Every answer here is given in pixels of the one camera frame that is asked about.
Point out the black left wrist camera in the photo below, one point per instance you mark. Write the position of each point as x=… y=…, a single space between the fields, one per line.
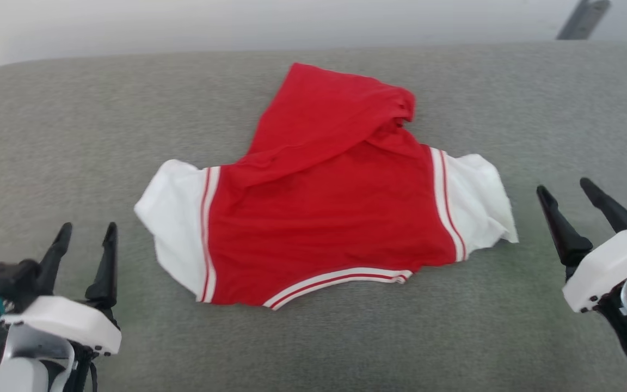
x=6 y=280

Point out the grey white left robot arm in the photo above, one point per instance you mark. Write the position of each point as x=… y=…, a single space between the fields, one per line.
x=25 y=370

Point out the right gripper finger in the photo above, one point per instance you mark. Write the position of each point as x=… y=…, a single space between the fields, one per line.
x=566 y=239
x=613 y=209

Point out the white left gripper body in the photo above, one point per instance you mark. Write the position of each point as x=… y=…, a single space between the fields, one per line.
x=68 y=321

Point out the red white hooded shirt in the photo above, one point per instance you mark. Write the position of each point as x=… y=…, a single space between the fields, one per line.
x=324 y=218

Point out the grey metal bar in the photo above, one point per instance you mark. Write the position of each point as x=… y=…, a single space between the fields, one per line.
x=583 y=19

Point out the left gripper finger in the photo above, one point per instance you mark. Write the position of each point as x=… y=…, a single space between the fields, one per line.
x=55 y=261
x=106 y=277

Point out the grey fabric sofa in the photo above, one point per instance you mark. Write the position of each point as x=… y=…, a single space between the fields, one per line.
x=313 y=348

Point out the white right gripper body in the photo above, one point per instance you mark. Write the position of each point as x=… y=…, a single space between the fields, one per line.
x=607 y=267

